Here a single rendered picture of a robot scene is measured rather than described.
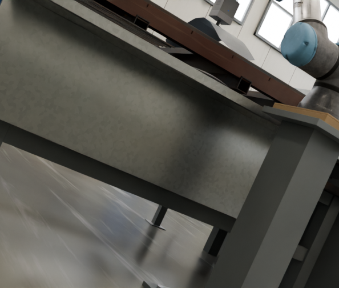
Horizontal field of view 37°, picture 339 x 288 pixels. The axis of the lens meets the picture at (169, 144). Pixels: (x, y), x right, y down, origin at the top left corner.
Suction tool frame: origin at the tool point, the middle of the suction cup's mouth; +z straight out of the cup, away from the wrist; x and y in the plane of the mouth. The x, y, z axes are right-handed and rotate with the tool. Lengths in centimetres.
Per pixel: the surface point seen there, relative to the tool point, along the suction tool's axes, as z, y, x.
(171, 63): 32, 45, 55
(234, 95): 31, 22, 59
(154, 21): 19, 46, 35
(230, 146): 45, 3, 45
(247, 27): -284, -587, -771
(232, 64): 18.7, 13.3, 39.8
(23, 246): 98, 60, 48
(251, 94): 14.7, -35.4, -1.6
